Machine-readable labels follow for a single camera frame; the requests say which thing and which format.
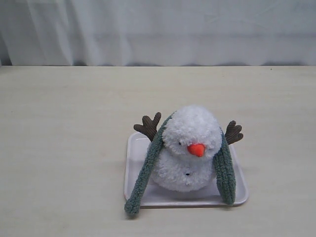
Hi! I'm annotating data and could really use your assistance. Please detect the white plush snowman toy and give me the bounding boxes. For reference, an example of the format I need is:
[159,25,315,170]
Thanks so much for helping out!
[133,104,244,195]

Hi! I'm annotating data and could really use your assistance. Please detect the green fluffy scarf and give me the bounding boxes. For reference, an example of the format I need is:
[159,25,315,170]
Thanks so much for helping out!
[124,113,236,216]

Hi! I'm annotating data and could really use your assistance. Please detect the white plastic tray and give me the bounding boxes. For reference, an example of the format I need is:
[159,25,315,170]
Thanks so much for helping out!
[124,132,249,208]

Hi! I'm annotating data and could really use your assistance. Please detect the white backdrop curtain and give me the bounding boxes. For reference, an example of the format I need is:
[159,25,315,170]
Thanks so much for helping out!
[0,0,316,66]

